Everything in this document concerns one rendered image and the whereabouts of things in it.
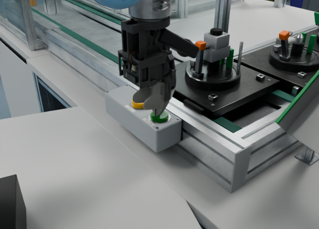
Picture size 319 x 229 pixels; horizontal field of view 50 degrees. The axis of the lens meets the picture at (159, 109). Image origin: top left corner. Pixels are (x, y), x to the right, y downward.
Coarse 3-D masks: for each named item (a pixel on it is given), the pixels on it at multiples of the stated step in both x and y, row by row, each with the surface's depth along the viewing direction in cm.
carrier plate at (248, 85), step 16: (160, 80) 87; (176, 80) 87; (240, 80) 87; (256, 80) 87; (272, 80) 87; (176, 96) 83; (192, 96) 80; (224, 96) 80; (240, 96) 80; (256, 96) 83; (208, 112) 75; (224, 112) 77
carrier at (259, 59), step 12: (300, 36) 93; (312, 36) 94; (264, 48) 105; (276, 48) 98; (300, 48) 94; (312, 48) 96; (252, 60) 98; (264, 60) 98; (276, 60) 94; (288, 60) 93; (300, 60) 93; (312, 60) 93; (264, 72) 92; (276, 72) 91; (288, 72) 91; (312, 72) 91; (288, 84) 87; (300, 84) 85
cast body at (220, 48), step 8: (208, 32) 83; (216, 32) 81; (224, 32) 83; (208, 40) 82; (216, 40) 80; (224, 40) 82; (216, 48) 81; (224, 48) 83; (208, 56) 82; (216, 56) 83; (224, 56) 84
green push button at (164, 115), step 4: (152, 112) 74; (164, 112) 74; (152, 116) 73; (156, 116) 73; (160, 116) 73; (164, 116) 73; (168, 116) 73; (156, 120) 72; (160, 120) 72; (164, 120) 72
